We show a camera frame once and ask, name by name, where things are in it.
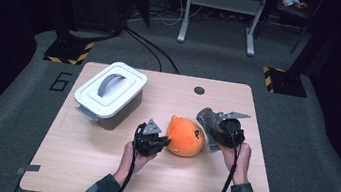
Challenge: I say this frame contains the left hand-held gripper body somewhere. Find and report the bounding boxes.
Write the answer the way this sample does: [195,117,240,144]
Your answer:
[131,117,169,160]

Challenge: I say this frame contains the white metal desk frame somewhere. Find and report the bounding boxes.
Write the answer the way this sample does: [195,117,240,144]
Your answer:
[176,0,271,58]

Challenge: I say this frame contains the grey plastic storage box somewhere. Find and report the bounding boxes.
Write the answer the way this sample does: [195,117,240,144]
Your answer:
[94,82,144,136]

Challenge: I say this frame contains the small colourful clutter on shelf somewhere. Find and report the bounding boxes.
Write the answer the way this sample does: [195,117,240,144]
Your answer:
[280,0,309,11]

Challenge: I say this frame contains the white plastic container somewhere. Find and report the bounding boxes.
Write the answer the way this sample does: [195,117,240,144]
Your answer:
[70,56,150,129]

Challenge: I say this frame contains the black stand base striped edge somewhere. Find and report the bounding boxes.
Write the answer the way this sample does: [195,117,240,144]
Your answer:
[42,34,95,69]
[259,66,311,99]

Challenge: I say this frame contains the black floor cable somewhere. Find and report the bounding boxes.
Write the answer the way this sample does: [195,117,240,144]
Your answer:
[119,28,168,73]
[119,26,186,75]

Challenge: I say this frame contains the black round table grommet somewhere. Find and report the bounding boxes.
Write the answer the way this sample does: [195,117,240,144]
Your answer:
[193,85,206,97]

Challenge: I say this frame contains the grey tape strip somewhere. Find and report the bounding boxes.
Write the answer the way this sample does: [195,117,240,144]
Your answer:
[15,161,42,178]

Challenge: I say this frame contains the grey fuzzy cloth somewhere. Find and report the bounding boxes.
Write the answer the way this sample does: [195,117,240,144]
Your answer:
[191,105,228,157]

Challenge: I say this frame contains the orange plush toy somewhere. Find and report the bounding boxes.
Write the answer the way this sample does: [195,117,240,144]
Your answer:
[162,114,208,160]

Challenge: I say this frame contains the person's left hand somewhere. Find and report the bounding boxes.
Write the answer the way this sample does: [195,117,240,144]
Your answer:
[118,140,160,178]

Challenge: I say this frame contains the right hand-held gripper black cable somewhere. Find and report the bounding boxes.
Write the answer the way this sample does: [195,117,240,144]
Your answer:
[215,127,243,192]

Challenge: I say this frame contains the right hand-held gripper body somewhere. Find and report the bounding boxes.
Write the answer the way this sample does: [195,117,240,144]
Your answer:
[213,109,252,151]

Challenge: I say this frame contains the thin black metal stand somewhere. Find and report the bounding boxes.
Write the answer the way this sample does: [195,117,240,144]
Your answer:
[290,6,318,57]

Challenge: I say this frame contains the left hand-held gripper black cable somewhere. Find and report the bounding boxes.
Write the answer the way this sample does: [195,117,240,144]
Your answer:
[114,120,148,192]

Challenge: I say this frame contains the hand-held gripper black cable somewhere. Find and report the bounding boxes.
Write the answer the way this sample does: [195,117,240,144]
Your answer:
[114,120,148,192]
[215,127,243,192]

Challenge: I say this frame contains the person's right hand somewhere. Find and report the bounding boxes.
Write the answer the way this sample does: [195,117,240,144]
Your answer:
[216,139,255,188]

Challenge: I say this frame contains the white floor cable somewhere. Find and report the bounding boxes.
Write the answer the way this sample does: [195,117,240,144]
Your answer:
[127,0,206,33]

